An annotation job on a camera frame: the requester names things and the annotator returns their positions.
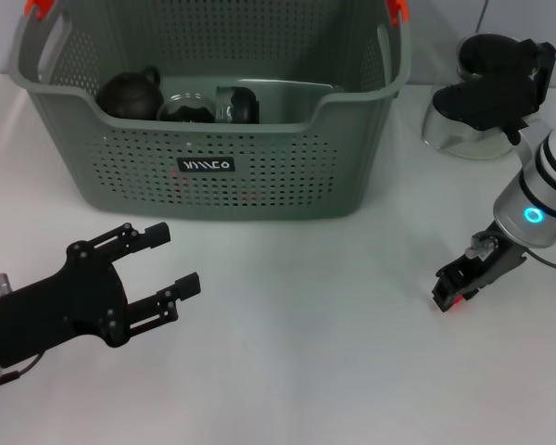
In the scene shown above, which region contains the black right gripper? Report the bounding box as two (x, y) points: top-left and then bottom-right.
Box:
(430, 221), (535, 314)

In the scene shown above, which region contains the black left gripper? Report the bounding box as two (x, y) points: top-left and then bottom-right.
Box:
(0, 222), (202, 368)

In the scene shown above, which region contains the grey perforated storage bin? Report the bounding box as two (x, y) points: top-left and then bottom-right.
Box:
(7, 0), (412, 223)

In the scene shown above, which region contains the orange bin clip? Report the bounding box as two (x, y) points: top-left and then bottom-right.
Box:
(24, 0), (57, 22)
(386, 0), (409, 24)

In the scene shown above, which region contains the silver angled gripper plug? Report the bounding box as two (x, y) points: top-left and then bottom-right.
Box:
(465, 231), (499, 263)

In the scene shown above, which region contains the dark clay teapot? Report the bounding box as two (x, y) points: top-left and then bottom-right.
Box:
(95, 64), (164, 121)

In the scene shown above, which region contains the glass pitcher black lid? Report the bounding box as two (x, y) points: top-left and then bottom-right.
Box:
(425, 32), (556, 161)

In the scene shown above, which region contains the dark right arm cable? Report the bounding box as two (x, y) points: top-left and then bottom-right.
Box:
(520, 240), (556, 273)

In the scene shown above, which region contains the dark arm cable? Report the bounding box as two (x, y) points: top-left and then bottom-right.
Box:
(0, 351), (47, 391)
(520, 240), (556, 273)

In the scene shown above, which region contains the dark left arm cable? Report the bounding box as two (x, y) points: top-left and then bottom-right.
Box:
(0, 351), (47, 391)

